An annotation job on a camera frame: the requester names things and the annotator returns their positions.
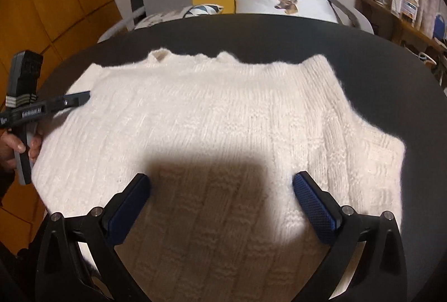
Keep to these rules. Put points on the white carton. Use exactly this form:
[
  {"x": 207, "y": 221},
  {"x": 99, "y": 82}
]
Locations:
[{"x": 397, "y": 5}]

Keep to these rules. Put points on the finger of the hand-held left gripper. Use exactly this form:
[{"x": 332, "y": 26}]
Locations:
[{"x": 78, "y": 98}]

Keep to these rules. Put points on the triangle pattern pillow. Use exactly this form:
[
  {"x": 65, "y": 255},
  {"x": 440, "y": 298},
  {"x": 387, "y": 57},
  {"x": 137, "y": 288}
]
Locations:
[{"x": 202, "y": 9}]

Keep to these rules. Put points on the wooden desk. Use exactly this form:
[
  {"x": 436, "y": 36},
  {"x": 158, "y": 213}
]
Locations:
[{"x": 412, "y": 29}]

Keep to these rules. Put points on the person's left hand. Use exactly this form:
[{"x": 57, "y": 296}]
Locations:
[{"x": 7, "y": 148}]

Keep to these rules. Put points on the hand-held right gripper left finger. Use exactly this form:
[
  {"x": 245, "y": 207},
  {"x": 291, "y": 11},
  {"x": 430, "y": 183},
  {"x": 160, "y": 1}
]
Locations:
[{"x": 129, "y": 211}]

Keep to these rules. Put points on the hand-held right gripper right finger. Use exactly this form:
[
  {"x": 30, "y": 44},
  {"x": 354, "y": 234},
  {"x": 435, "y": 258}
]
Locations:
[{"x": 314, "y": 211}]

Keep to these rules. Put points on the cream knit sweater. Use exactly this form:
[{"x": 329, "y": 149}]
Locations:
[{"x": 209, "y": 113}]

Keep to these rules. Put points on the white deer print pillow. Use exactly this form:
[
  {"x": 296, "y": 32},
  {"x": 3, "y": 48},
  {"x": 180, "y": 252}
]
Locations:
[{"x": 314, "y": 8}]

